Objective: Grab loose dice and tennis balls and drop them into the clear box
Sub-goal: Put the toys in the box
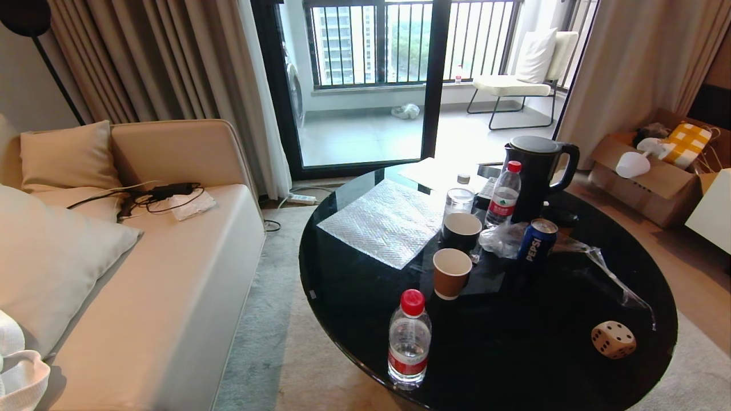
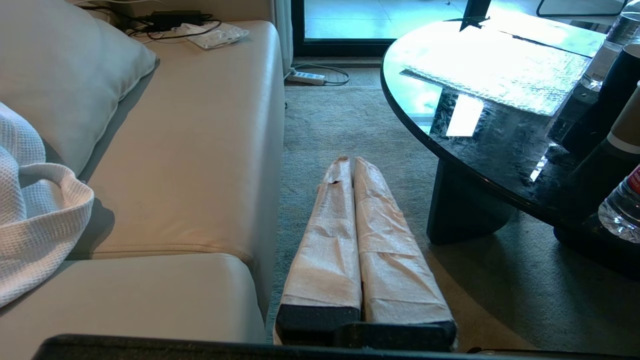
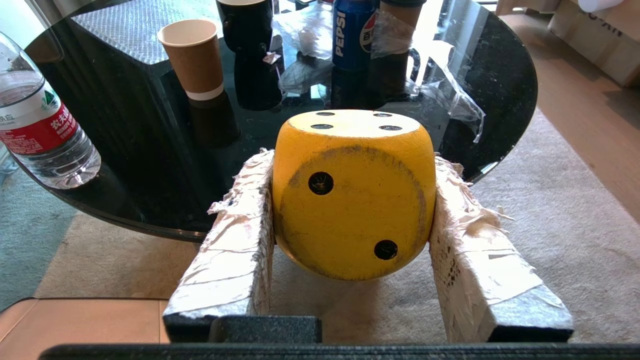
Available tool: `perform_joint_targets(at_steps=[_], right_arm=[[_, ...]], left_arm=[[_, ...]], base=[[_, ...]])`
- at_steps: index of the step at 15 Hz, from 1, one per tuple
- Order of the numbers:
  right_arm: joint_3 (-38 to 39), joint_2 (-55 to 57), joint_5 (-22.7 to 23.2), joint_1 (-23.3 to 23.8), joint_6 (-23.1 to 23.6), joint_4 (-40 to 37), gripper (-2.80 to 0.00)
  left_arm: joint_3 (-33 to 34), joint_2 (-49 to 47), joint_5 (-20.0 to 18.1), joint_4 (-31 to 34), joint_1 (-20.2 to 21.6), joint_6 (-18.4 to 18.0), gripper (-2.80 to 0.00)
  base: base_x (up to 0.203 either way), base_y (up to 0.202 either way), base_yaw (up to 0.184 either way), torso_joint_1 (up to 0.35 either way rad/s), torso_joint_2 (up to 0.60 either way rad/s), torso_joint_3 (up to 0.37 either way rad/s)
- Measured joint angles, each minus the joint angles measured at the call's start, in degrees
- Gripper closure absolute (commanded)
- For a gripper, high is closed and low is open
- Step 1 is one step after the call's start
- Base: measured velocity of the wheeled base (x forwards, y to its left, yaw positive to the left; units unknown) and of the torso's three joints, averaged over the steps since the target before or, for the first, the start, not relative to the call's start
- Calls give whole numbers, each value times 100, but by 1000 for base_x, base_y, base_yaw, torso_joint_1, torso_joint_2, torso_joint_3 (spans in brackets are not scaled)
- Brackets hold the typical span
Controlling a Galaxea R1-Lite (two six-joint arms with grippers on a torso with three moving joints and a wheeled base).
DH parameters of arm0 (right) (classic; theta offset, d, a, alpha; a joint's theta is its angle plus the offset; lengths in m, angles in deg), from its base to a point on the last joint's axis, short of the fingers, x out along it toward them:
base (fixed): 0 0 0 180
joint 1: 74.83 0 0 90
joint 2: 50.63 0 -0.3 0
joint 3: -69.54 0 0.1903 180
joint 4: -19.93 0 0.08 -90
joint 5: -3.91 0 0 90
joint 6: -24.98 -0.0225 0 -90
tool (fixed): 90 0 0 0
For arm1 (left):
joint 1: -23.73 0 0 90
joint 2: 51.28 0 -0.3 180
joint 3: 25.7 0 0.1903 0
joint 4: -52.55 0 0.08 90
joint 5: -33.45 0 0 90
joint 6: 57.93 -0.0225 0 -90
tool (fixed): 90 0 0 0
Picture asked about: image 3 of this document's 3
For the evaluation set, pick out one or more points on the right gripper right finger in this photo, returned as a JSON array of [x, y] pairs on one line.
[[480, 265]]

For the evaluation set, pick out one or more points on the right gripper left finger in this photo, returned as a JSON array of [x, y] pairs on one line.
[[227, 260]]

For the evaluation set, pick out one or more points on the large yellow foam die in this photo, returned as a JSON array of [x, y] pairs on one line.
[[352, 200]]

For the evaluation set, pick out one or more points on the cardboard box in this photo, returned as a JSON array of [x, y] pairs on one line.
[[595, 35]]

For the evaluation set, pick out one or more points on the round black glass table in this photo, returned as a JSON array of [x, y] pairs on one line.
[[125, 150]]

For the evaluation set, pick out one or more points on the crumpled clear plastic wrap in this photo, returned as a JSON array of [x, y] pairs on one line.
[[440, 85]]

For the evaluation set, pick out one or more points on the brown paper cup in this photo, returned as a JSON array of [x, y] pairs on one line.
[[195, 57]]

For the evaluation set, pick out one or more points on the clear plastic water bottle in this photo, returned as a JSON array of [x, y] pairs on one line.
[[37, 120]]

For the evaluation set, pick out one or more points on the black cup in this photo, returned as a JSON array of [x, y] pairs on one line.
[[245, 22]]

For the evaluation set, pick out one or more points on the brown cup in plastic wrap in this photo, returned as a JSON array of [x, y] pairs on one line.
[[400, 20]]

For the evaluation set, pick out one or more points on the blue soda can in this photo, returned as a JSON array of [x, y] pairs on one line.
[[352, 32]]

